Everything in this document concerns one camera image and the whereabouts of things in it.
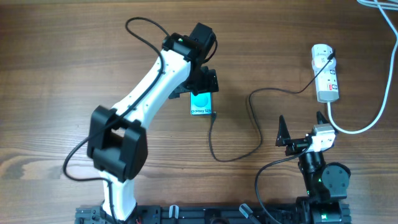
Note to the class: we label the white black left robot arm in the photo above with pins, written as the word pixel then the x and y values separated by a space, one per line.
pixel 117 141

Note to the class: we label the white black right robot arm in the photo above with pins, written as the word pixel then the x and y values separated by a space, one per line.
pixel 326 183

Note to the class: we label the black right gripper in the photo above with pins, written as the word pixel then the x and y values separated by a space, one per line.
pixel 296 145

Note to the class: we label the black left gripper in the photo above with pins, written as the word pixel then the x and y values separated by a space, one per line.
pixel 208 83

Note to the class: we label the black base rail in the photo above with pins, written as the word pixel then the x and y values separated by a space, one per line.
pixel 284 213

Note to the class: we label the blue Galaxy smartphone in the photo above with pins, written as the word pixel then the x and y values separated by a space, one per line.
pixel 201 104

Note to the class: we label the white power strip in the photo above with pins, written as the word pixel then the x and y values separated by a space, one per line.
pixel 324 67

